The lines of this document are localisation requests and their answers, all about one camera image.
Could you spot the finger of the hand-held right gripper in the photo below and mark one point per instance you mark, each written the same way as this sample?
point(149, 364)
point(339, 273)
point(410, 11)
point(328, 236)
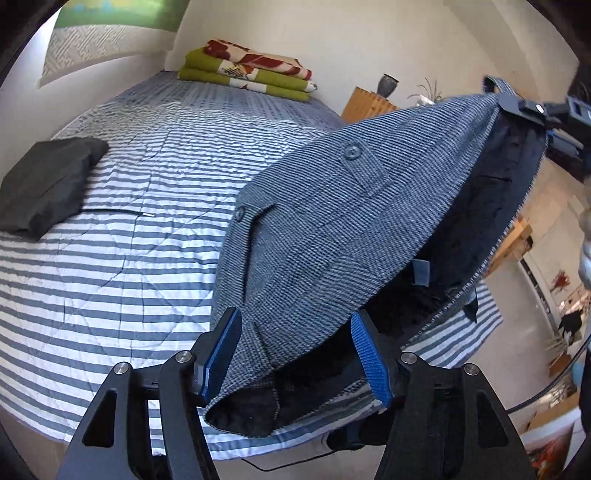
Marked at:
point(538, 108)

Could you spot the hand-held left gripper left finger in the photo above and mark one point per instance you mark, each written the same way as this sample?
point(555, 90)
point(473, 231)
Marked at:
point(221, 355)

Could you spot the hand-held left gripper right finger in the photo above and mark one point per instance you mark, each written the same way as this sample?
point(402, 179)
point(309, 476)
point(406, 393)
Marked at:
point(369, 360)

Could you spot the grey houndstooth pants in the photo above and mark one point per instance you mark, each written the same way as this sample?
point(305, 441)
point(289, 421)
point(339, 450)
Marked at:
point(323, 207)

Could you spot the potted spiky plant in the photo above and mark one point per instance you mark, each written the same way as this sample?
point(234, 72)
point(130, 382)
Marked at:
point(427, 94)

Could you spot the light wooden shelf unit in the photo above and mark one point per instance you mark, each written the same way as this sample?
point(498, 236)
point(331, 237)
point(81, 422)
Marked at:
point(515, 240)

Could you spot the striped bed quilt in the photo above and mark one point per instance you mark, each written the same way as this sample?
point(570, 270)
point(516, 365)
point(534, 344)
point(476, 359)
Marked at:
point(115, 277)

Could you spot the dark grey vase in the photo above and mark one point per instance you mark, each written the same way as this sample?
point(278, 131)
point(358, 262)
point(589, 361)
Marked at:
point(388, 85)

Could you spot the folded dark grey cloth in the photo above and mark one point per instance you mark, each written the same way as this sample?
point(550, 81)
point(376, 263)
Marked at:
point(46, 184)

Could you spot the folded green floral blanket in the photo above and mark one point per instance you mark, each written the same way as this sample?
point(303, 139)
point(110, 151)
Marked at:
point(249, 69)

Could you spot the wall poster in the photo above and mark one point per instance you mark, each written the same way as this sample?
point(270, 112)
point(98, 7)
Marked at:
point(106, 41)

